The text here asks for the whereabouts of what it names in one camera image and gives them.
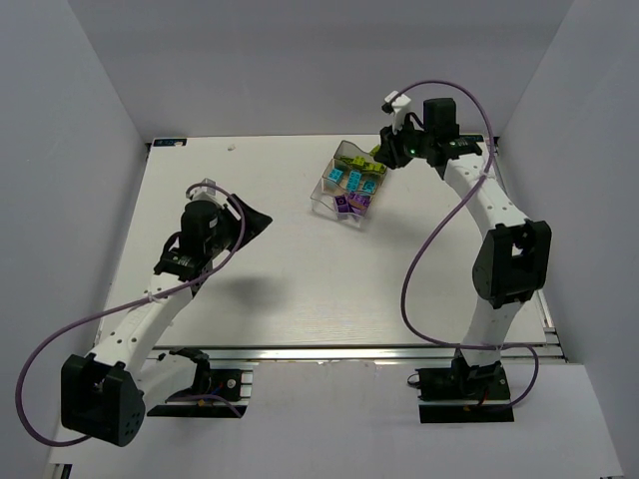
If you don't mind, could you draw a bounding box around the clear plastic container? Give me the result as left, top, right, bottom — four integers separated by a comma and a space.
311, 179, 374, 229

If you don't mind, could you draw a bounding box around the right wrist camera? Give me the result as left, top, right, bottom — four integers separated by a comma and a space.
382, 91, 411, 134

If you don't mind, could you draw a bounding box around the corner blue label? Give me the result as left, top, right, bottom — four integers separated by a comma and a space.
460, 134, 484, 143
152, 138, 187, 148

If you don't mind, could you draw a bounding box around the small teal lego brick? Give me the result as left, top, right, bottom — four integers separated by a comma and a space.
360, 181, 376, 195

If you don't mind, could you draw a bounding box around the purple 2x4 lego plate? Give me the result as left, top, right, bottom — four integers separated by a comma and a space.
348, 192, 370, 210

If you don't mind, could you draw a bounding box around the right corner blue label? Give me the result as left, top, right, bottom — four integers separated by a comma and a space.
460, 134, 484, 143

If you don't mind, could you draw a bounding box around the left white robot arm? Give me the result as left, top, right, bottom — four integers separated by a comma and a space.
61, 193, 273, 447

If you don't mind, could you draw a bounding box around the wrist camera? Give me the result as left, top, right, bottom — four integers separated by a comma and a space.
382, 91, 411, 134
186, 178, 221, 206

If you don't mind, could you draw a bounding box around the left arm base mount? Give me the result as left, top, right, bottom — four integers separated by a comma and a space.
134, 347, 253, 418

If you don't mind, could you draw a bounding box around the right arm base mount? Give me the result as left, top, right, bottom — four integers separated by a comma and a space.
406, 367, 514, 424

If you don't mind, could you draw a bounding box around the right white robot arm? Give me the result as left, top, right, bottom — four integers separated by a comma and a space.
374, 92, 552, 379

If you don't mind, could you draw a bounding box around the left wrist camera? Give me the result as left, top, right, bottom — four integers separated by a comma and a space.
186, 178, 221, 206

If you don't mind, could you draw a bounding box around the left corner blue label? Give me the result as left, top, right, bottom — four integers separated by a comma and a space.
152, 138, 187, 148

